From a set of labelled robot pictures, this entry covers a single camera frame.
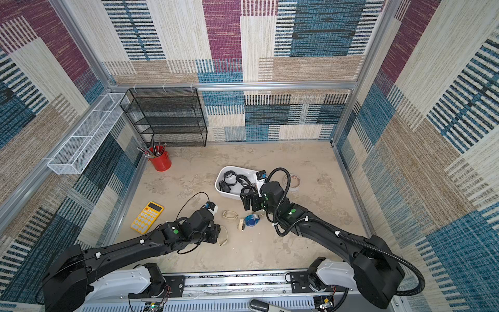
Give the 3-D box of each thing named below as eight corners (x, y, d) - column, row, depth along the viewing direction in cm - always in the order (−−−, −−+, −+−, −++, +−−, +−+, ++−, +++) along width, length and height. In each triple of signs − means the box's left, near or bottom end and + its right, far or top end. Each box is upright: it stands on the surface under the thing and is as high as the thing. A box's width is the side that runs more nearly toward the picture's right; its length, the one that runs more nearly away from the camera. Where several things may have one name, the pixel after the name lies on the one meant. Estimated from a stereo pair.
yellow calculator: (131, 228, 90) (128, 226, 88) (151, 202, 99) (149, 200, 97) (146, 235, 88) (144, 233, 87) (165, 207, 97) (163, 205, 95)
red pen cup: (153, 171, 111) (145, 158, 102) (158, 159, 116) (151, 145, 108) (169, 171, 111) (162, 158, 102) (174, 159, 116) (167, 145, 108)
